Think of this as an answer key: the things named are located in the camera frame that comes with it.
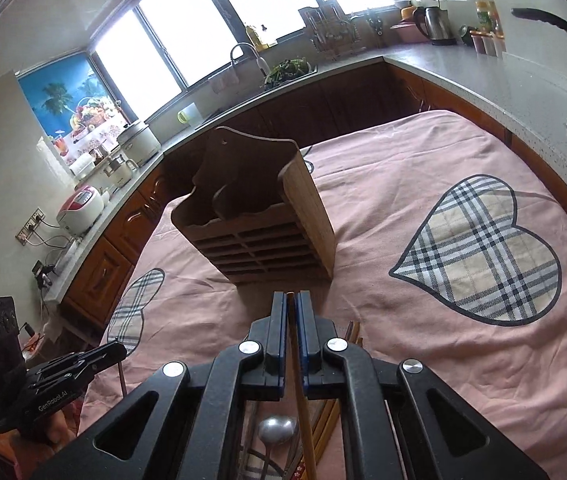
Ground light wooden chopstick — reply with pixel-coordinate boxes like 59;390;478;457
285;292;317;480

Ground white cooking pot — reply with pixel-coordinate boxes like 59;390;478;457
117;120;161;167

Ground metal spoon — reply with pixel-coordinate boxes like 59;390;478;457
257;415;297;480

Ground steel electric kettle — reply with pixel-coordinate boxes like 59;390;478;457
413;6;457;46

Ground wooden utensil holder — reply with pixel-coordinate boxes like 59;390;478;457
172;126;337;284

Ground yellow wooden chopstick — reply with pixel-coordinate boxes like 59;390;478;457
313;322;361;465

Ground white cup green handle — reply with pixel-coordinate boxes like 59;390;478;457
177;102;203;127

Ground dish drying rack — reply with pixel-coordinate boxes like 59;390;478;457
299;0;364;58

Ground small white electric pot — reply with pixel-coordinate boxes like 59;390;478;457
103;154;138;188

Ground pink plastic basin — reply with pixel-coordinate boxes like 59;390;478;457
391;21;430;44

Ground red white rice cooker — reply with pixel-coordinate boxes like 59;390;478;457
56;185;104;236

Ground kitchen faucet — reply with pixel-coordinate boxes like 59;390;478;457
230;41;270;78

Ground green leafy vegetables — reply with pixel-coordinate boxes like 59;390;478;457
265;58;312;88

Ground tropical beach poster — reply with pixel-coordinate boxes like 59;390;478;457
18;53;127;167

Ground pink tablecloth with hearts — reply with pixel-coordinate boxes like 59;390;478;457
103;110;567;479

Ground wall power outlet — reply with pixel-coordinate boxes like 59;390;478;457
15;208;46;246

